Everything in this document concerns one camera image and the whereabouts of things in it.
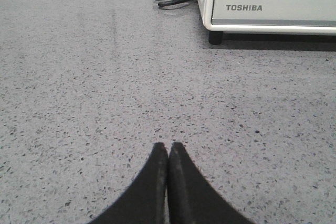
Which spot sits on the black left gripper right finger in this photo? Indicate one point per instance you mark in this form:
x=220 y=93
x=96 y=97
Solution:
x=191 y=198

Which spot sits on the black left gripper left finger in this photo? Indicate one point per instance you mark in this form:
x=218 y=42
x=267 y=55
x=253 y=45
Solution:
x=143 y=201

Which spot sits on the white Toshiba toaster oven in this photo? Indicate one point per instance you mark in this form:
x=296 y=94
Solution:
x=216 y=31

